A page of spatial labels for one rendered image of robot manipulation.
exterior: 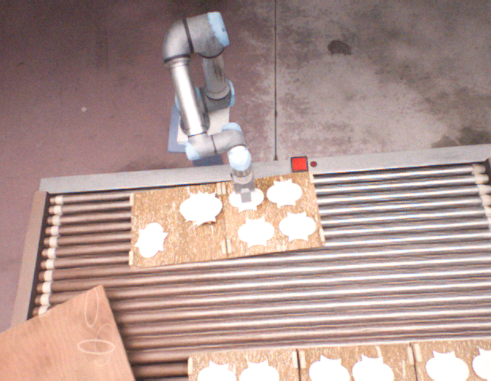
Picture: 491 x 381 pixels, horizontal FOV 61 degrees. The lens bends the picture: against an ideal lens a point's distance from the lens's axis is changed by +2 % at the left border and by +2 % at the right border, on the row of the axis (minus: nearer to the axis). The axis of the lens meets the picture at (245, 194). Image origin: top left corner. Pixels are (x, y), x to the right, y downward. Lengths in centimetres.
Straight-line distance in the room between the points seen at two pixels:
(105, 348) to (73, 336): 13
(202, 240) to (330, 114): 172
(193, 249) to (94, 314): 45
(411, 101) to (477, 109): 46
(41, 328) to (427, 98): 285
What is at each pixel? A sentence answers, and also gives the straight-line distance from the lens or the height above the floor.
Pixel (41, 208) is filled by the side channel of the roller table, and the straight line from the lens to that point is 205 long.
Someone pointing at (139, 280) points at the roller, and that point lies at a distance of 181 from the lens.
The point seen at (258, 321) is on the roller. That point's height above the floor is 92.
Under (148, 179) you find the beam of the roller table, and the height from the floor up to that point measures 92.
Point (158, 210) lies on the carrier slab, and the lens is 186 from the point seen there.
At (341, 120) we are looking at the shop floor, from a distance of 315.
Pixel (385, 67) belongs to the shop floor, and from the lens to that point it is 348.
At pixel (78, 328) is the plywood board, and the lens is 174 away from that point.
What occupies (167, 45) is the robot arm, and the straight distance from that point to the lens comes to 155.
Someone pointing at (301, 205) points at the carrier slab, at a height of 94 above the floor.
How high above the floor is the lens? 261
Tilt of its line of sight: 67 degrees down
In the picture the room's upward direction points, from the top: 9 degrees counter-clockwise
